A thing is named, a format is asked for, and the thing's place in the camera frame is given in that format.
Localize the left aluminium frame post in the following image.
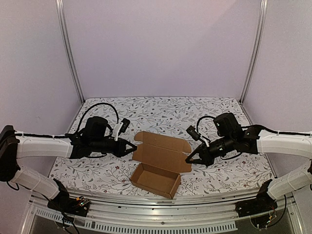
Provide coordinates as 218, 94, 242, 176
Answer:
56, 0, 85, 104

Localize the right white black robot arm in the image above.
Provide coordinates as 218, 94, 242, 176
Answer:
185, 113, 312, 213

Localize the left black braided cable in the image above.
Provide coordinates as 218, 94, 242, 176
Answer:
77, 102, 120, 134

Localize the aluminium frame post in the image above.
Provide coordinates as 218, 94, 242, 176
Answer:
239, 0, 268, 105
56, 0, 85, 104

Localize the right aluminium frame post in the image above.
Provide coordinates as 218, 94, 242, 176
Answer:
239, 0, 268, 105

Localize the black braided cable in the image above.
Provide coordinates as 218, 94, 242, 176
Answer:
77, 102, 120, 134
196, 115, 216, 134

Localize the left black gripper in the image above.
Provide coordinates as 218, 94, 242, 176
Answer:
91, 137, 137, 157

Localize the right black braided cable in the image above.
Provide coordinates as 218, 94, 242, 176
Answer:
196, 115, 216, 134

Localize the aluminium front rail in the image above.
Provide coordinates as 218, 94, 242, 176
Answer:
22, 189, 304, 234

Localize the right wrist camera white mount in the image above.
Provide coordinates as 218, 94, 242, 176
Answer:
186, 126, 210, 147

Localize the brown cardboard box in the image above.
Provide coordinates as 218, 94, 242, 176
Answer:
130, 131, 192, 199

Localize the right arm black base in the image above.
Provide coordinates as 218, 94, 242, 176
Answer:
235, 179, 287, 230

